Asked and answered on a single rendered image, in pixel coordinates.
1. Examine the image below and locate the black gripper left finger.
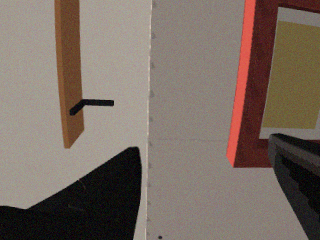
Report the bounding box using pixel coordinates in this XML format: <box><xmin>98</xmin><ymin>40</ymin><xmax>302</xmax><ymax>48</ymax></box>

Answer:
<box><xmin>0</xmin><ymin>147</ymin><xmax>143</xmax><ymax>240</ymax></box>

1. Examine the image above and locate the white flat board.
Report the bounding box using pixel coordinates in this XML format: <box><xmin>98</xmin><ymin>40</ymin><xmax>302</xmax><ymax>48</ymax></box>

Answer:
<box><xmin>145</xmin><ymin>0</ymin><xmax>309</xmax><ymax>240</ymax></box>

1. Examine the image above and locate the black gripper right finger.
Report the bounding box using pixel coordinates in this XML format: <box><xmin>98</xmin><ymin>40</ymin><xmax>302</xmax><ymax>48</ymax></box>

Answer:
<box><xmin>268</xmin><ymin>133</ymin><xmax>320</xmax><ymax>240</ymax></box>

